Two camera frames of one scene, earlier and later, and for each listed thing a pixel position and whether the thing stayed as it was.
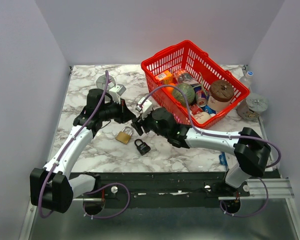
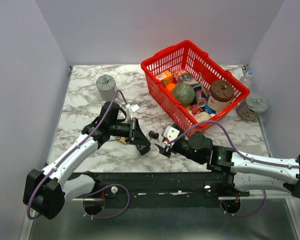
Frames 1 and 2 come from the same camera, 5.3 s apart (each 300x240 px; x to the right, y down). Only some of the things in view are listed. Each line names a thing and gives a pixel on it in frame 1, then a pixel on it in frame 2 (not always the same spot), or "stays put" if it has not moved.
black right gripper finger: x=136 y=124 -> x=165 y=151
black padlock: x=143 y=148 stays put
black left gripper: x=125 y=114 -> x=135 y=134
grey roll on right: x=250 y=108 stays put
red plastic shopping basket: x=186 y=81 stays put
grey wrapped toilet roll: x=101 y=82 stays put
